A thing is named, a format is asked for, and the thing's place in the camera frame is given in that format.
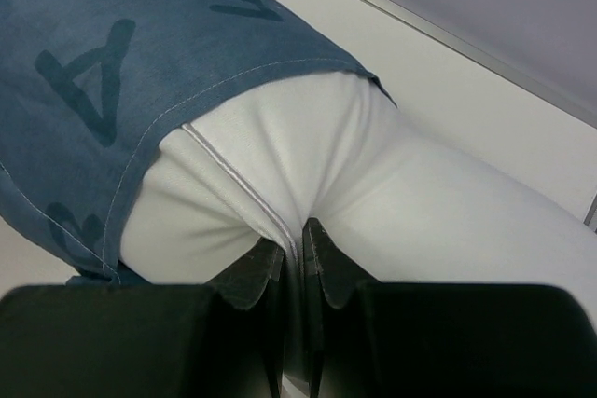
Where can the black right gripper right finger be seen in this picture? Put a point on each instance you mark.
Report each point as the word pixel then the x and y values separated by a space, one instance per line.
pixel 367 338

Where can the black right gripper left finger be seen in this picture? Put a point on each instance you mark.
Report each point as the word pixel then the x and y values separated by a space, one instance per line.
pixel 221 339

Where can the white pillow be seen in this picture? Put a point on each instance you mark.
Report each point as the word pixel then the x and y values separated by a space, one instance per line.
pixel 334 148

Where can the blue letter print pillowcase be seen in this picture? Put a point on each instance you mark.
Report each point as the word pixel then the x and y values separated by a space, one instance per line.
pixel 89 88

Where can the right aluminium table rail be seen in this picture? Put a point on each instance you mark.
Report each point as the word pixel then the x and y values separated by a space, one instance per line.
pixel 547 47

